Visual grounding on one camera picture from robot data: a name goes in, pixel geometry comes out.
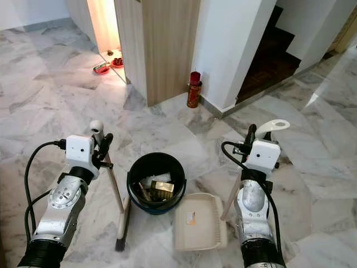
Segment white-topped wooden handle broom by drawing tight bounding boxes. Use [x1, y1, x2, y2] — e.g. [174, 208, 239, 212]
[89, 119, 130, 252]

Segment cream long-handled dustpan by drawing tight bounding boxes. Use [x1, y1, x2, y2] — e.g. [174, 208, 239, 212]
[173, 119, 291, 252]

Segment black plastic bucket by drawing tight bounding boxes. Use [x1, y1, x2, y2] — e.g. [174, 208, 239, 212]
[127, 152, 187, 216]

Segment white crumpled paper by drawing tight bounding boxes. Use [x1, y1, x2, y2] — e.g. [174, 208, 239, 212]
[142, 174, 171, 188]

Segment gold foil box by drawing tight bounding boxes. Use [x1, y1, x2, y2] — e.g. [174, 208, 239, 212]
[151, 180, 175, 196]

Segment red gold incense can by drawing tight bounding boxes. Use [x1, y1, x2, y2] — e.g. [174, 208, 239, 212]
[187, 83, 202, 108]

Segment dark wooden staircase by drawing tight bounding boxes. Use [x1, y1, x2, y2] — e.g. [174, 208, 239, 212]
[235, 6, 303, 104]

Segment red plate with silver packet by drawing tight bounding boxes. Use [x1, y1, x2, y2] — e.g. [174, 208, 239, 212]
[93, 63, 111, 75]

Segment light wooden cabinet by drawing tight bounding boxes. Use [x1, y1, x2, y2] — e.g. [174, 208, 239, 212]
[65, 0, 201, 107]

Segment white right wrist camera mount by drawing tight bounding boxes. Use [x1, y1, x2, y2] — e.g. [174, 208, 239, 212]
[250, 139, 282, 171]

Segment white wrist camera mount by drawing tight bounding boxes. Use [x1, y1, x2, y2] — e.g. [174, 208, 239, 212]
[250, 139, 282, 171]
[65, 134, 95, 168]

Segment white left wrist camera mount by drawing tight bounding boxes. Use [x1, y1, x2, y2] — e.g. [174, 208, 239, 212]
[65, 134, 95, 168]

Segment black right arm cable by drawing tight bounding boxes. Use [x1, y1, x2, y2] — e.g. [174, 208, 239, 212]
[221, 141, 286, 255]

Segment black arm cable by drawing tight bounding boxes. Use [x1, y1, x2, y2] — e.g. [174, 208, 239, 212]
[221, 141, 286, 255]
[25, 140, 69, 246]

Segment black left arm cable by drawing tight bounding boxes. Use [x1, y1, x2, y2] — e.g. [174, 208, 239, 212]
[25, 140, 69, 246]

